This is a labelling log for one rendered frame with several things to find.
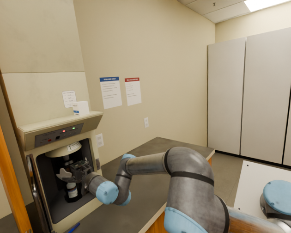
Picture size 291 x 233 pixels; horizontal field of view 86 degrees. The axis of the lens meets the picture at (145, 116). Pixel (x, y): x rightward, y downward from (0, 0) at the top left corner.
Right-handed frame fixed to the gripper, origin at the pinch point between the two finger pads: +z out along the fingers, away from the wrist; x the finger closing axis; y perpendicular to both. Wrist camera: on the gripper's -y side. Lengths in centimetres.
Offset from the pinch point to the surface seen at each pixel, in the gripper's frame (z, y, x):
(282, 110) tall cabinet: -78, -20, -294
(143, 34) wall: 43, 88, -112
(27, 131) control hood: -15.0, 28.9, 16.6
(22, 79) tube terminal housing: -2.8, 46.7, 12.0
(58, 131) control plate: -11.8, 25.0, 6.2
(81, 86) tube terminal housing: -2.8, 41.8, -10.9
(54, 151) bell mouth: 0.8, 12.0, 5.8
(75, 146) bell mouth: -1.3, 11.9, -3.5
